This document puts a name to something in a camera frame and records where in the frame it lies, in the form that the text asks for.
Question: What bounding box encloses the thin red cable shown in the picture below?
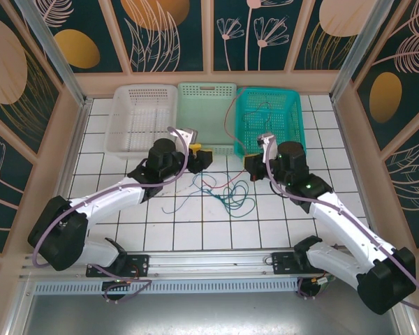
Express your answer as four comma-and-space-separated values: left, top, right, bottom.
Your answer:
201, 87, 277, 191

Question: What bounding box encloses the pale green perforated plastic basket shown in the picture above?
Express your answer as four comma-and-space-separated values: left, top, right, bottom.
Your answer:
173, 82, 238, 156

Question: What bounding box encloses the teal perforated plastic basket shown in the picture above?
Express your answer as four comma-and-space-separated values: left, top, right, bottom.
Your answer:
233, 87, 308, 165

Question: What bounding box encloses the white perforated plastic basket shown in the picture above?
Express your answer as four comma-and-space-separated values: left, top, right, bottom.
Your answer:
103, 84, 179, 161

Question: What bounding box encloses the grey metal sheet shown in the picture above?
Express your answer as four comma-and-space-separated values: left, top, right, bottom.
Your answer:
19, 292, 411, 335

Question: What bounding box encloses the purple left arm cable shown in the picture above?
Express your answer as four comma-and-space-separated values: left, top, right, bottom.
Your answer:
32, 126, 189, 304

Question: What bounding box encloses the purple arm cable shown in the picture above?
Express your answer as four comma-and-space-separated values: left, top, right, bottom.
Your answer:
32, 126, 189, 304
263, 134, 419, 310

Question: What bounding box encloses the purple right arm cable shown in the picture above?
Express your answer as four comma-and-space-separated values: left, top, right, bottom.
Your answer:
263, 134, 419, 310

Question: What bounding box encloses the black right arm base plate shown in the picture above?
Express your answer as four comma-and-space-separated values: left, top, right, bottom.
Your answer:
271, 251, 314, 276

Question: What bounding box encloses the aluminium mounting rail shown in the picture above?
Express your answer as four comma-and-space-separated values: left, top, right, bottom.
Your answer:
19, 251, 339, 280

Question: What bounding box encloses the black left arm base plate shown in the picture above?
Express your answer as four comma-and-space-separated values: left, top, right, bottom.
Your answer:
86, 253, 151, 278

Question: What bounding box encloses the yellow connector with wires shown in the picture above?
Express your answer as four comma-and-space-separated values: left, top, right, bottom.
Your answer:
309, 275, 336, 290

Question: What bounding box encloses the aluminium frame post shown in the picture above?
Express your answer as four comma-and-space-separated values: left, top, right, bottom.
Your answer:
13, 0, 91, 107
329, 0, 398, 103

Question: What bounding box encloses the slotted grey cable duct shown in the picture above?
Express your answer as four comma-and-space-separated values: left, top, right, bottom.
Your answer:
33, 278, 300, 295

